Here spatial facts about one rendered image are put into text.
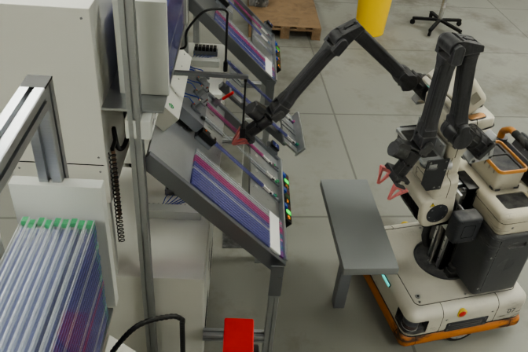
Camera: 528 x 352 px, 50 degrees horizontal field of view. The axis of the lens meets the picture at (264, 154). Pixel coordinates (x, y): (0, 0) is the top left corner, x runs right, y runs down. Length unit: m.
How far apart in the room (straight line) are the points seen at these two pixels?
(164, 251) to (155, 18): 1.04
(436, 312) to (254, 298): 0.91
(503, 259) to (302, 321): 1.01
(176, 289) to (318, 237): 1.29
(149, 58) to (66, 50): 0.25
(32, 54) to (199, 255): 1.07
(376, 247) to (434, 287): 0.48
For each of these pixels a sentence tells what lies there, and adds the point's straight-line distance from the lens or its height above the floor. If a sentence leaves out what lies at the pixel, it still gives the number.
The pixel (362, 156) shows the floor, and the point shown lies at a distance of 4.13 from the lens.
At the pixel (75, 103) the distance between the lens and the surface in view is 1.87.
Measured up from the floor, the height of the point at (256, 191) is 0.83.
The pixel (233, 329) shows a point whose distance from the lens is 1.97.
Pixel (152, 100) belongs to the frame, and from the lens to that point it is 1.89.
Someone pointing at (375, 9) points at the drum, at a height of 0.30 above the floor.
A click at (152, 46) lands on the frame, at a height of 1.56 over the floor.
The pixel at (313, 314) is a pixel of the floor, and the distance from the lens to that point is 3.04.
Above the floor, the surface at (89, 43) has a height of 1.61.
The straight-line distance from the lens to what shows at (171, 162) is 2.01.
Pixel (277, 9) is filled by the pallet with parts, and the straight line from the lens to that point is 6.04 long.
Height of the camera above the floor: 2.36
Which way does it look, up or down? 36 degrees down
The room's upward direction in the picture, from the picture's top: 5 degrees clockwise
